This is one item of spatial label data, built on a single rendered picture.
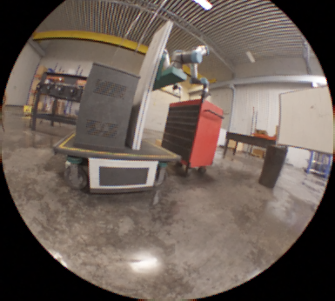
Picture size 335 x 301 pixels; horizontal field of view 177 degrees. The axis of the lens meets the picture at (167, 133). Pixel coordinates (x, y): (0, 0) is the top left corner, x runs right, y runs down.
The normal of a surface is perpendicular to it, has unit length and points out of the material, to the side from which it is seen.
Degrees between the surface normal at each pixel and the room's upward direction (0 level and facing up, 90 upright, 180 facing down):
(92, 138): 90
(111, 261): 0
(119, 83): 90
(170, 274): 0
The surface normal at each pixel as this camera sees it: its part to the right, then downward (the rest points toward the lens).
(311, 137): -0.97, -0.20
